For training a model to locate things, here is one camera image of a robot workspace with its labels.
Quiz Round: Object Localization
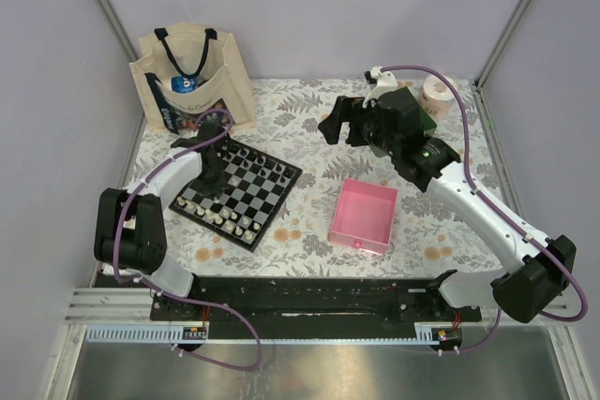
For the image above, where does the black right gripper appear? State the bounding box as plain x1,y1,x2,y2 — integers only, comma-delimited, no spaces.
318,96,399,157

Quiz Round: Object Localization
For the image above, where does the black white chess board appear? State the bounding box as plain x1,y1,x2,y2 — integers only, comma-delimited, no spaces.
170,137,302,252

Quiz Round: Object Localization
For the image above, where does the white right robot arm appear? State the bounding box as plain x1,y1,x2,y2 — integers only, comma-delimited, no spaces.
318,88,576,323

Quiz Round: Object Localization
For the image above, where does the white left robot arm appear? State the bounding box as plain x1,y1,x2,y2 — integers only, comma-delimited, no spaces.
94,123,229,320

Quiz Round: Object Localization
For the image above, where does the green plastic tray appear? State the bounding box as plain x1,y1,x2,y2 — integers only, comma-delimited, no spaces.
364,88,437,154

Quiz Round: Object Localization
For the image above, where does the toilet paper roll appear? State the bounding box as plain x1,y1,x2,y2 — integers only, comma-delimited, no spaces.
418,75,457,121

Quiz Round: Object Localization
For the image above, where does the blue white packet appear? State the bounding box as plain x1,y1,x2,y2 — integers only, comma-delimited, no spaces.
171,75,199,94

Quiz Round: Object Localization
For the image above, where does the pink plastic tray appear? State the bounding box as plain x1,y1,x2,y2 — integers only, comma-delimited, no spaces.
327,178,398,255

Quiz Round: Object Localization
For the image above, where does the cream canvas tote bag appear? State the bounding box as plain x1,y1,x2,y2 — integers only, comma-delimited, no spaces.
129,22,256,134

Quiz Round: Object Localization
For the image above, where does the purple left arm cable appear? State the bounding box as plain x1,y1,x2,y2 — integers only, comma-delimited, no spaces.
112,108,263,371

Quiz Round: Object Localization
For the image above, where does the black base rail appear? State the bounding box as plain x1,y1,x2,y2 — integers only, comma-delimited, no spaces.
93,271,484,340

